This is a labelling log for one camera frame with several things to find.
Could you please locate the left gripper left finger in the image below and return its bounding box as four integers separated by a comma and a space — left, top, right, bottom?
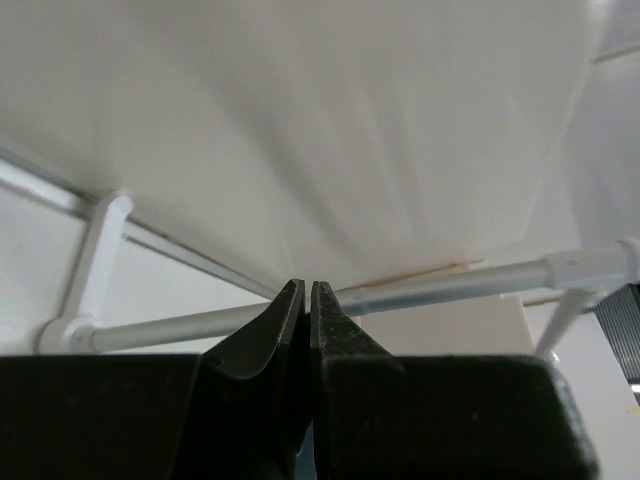
171, 280, 306, 479

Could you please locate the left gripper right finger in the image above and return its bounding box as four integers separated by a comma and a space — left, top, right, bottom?
310, 282, 450, 479

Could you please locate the white metal clothes rack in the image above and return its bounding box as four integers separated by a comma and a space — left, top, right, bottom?
32, 192, 640, 356

